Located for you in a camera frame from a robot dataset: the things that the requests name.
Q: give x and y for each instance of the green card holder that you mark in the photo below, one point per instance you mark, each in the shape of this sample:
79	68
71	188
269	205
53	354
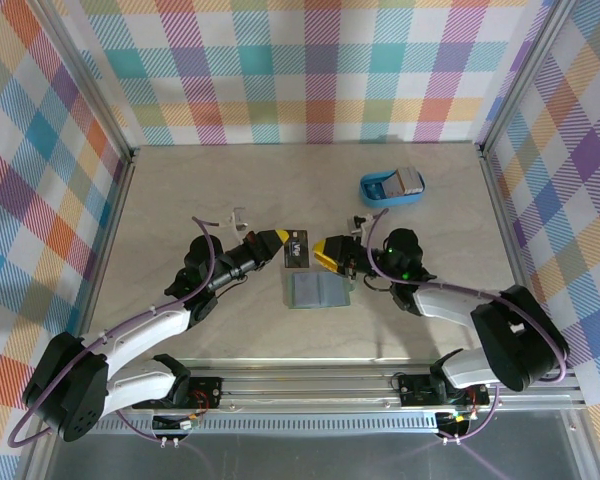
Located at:
325	290

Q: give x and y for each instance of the black VIP credit card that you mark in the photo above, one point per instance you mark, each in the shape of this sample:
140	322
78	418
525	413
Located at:
297	250

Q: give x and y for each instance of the blue card tray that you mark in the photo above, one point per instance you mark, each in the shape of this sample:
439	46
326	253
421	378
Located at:
375	200

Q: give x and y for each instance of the stack of credit cards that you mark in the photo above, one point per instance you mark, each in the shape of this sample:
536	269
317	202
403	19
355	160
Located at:
405	182

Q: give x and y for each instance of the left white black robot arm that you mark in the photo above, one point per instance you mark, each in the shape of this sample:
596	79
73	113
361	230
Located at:
145	330

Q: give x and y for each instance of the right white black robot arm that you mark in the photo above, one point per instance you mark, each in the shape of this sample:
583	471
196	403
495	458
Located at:
445	302

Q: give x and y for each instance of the perforated metal strip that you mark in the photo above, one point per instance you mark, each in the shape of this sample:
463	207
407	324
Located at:
305	425

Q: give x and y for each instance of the grey metal sheet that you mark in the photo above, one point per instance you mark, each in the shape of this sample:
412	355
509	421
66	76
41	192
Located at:
305	455

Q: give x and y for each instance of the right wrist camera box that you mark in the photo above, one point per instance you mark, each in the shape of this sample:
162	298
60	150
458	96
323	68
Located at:
360	225

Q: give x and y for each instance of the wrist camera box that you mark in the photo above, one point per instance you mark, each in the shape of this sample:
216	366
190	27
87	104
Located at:
360	225
236	222

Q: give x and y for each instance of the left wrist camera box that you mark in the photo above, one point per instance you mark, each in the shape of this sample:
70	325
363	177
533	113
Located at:
236	222

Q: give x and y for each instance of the aluminium table side rail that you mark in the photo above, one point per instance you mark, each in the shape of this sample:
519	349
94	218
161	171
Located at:
111	230
505	225

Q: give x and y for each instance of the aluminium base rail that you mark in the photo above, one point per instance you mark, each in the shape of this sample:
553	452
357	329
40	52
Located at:
305	390

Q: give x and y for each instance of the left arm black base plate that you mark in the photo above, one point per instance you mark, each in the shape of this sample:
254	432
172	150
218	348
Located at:
205	392

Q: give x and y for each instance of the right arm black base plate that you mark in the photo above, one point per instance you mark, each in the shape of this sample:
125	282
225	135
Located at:
415	392

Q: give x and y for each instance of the aluminium frame post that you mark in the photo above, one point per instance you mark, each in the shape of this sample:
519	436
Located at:
521	75
94	85

